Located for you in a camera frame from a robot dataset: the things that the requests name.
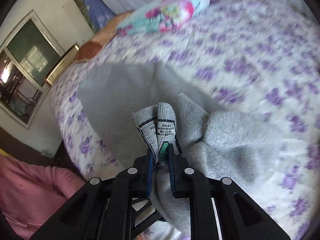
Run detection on grey sweatpants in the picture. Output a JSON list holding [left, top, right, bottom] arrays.
[[78, 63, 283, 236]]

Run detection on person in pink clothing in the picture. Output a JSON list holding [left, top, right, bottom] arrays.
[[1, 155, 85, 239]]

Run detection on purple floral bedsheet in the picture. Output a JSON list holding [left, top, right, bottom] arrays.
[[50, 0, 319, 239]]

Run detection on brown orange pillow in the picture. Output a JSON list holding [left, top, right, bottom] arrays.
[[74, 10, 133, 62]]

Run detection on framed glass cabinet door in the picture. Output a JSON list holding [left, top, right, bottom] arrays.
[[1, 10, 65, 128]]

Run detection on blue floral pillow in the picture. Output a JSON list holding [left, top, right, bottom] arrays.
[[83, 0, 115, 31]]

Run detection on turquoise pink floral folded quilt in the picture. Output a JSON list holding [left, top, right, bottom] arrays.
[[116, 0, 210, 35]]

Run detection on golden wooden bed frame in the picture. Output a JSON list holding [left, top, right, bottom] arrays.
[[46, 43, 79, 86]]

